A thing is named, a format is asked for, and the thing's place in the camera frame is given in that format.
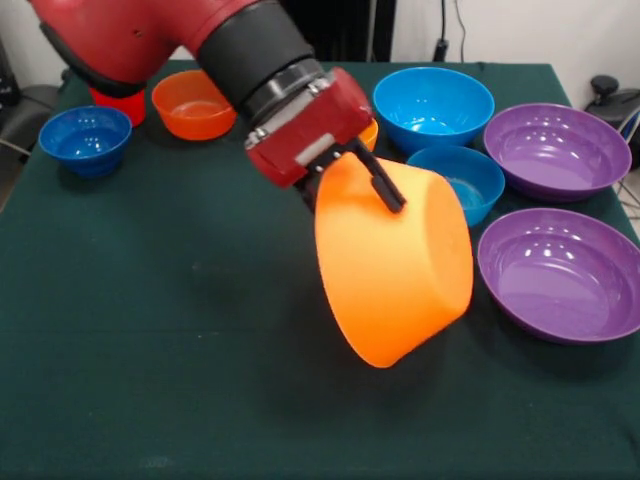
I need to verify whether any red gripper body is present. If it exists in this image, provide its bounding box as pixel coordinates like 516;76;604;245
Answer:
244;67;376;190

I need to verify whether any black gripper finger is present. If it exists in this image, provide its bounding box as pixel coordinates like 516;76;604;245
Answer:
293;173;321;214
310;139;408;215

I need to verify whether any large orange bowl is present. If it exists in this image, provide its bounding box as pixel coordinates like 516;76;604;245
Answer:
313;152;475;370

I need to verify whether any orange cup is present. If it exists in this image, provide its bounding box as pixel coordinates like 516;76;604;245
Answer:
359;119;380;153

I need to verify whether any small light blue bowl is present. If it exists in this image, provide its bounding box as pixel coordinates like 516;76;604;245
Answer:
405;145;506;228

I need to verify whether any large light blue bowl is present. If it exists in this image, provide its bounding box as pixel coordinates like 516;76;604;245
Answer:
372;66;496;156

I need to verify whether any red-orange bowl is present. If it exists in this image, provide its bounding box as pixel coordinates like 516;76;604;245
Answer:
151;69;239;142

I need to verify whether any purple bowl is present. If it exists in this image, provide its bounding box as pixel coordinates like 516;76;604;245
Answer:
477;207;640;346
482;103;632;204

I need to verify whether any red cup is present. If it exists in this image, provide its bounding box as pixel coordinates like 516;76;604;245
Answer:
89;84;147;129

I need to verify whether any dark green tablecloth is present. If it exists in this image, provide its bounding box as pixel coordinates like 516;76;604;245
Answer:
0;58;640;480

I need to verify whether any dark blue bowl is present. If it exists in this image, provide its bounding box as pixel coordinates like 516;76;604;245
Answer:
38;105;134;180

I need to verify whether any black power cable with plug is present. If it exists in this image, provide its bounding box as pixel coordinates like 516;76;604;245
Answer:
432;0;469;64

